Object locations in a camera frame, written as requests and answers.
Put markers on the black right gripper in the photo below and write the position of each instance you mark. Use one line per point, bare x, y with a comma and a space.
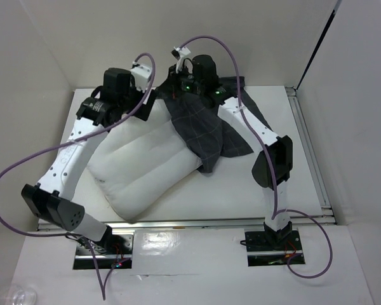
171, 85

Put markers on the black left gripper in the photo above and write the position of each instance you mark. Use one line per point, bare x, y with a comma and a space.
143, 112

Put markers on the white pillow yellow edge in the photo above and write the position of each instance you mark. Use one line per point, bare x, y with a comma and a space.
139, 161

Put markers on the dark grey checked pillowcase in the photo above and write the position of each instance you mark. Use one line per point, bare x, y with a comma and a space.
203, 132

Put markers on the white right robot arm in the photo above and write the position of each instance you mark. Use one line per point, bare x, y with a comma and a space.
197, 77

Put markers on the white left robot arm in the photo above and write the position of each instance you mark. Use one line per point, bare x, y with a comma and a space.
50, 199

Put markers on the clear plastic object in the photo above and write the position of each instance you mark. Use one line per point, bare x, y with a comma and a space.
15, 294

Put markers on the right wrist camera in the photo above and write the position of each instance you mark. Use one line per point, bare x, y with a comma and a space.
180, 54

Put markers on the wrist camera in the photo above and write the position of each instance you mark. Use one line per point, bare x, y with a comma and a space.
141, 75
180, 54

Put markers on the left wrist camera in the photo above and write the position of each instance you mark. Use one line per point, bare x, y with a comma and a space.
141, 75

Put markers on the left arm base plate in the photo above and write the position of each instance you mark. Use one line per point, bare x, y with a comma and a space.
117, 255

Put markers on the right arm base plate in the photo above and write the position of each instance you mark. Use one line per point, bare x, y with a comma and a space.
261, 253

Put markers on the aluminium rail frame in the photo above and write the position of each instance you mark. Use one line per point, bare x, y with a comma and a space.
229, 192

